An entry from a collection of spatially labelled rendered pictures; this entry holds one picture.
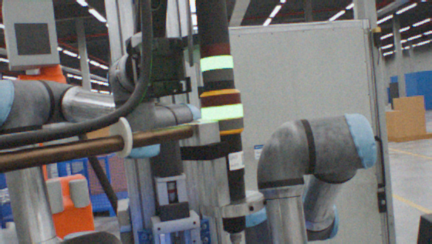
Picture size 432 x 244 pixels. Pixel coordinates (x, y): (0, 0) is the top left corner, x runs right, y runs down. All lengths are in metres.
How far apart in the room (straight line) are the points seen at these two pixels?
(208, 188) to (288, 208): 0.43
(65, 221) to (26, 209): 3.27
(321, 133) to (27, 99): 0.66
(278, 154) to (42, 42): 3.70
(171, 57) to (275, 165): 0.33
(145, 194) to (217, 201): 0.88
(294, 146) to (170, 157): 0.48
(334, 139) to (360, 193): 1.89
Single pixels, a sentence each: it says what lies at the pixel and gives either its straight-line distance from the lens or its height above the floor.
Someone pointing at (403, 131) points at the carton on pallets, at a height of 0.28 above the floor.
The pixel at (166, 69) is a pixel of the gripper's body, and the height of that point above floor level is 1.63.
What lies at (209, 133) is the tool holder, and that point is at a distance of 0.40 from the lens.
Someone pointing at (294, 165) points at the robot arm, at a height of 1.43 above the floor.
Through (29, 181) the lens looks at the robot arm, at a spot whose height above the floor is 1.44.
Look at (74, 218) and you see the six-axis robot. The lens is 4.32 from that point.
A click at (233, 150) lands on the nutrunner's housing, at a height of 1.52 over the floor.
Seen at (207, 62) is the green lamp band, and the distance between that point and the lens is 0.43.
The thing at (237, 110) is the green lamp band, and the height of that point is 1.56.
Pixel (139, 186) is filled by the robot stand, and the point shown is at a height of 1.35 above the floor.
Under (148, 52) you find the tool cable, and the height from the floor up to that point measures 1.62.
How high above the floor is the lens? 1.56
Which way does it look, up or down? 3 degrees down
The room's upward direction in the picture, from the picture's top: 6 degrees counter-clockwise
